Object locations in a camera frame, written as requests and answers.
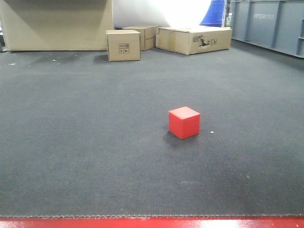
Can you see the red cube block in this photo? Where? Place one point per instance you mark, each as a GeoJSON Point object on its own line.
{"type": "Point", "coordinates": [184, 122]}

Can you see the dark grey carpet mat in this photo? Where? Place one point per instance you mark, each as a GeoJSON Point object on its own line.
{"type": "Point", "coordinates": [83, 136]}

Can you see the small cardboard box front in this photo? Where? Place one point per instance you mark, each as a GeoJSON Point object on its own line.
{"type": "Point", "coordinates": [123, 45]}

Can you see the small cardboard box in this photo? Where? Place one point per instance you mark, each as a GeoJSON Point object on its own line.
{"type": "Point", "coordinates": [123, 45]}
{"type": "Point", "coordinates": [147, 35]}

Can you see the small cardboard box rear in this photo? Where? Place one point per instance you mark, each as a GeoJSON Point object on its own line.
{"type": "Point", "coordinates": [147, 35]}

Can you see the flat wide cardboard box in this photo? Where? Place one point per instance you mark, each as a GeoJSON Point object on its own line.
{"type": "Point", "coordinates": [189, 41]}

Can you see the blue plastic bin stack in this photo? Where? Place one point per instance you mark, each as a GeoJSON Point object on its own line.
{"type": "Point", "coordinates": [217, 13]}

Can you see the red floor strip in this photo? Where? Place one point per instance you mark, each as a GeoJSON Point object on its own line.
{"type": "Point", "coordinates": [160, 222]}

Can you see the large cardboard box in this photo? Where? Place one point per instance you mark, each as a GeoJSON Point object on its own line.
{"type": "Point", "coordinates": [51, 25]}

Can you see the grey metal container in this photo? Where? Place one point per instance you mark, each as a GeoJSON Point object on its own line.
{"type": "Point", "coordinates": [274, 24]}

